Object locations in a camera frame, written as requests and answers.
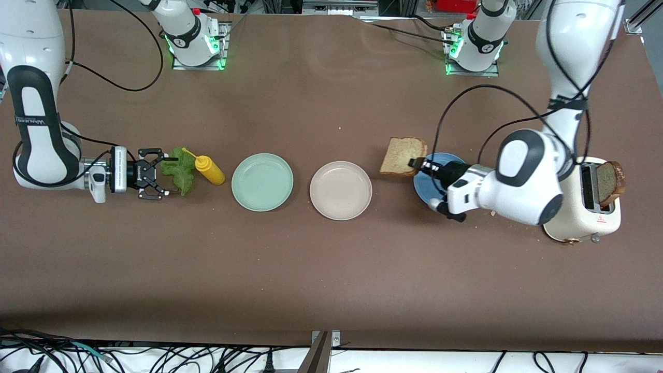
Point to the red box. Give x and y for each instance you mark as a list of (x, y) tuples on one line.
[(456, 5)]

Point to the aluminium table edge bracket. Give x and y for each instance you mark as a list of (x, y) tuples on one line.
[(318, 357)]

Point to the mint green round plate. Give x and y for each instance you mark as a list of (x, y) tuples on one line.
[(262, 182)]

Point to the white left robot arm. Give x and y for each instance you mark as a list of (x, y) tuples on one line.
[(528, 176)]

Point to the cream white two-slot toaster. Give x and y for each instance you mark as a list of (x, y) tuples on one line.
[(575, 217)]

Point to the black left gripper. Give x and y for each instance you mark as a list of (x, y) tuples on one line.
[(451, 170)]

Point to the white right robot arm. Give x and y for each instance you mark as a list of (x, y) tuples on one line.
[(39, 150)]

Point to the brown toast bread slice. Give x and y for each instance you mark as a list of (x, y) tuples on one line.
[(399, 155), (608, 184)]

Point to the green lettuce leaf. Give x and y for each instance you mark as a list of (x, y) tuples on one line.
[(181, 173)]

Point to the yellow squeeze mustard bottle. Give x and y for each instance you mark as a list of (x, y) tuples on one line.
[(210, 170)]

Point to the black power plug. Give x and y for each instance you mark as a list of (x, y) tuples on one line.
[(269, 362)]

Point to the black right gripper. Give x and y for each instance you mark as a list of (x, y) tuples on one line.
[(133, 171)]

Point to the beige round plate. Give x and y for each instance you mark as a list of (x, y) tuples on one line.
[(341, 190)]

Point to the grey power strip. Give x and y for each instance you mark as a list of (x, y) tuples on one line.
[(339, 6)]

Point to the blue round plate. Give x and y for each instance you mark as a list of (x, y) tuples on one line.
[(424, 189)]

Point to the aluminium frame profile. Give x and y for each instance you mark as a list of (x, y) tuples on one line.
[(634, 23)]

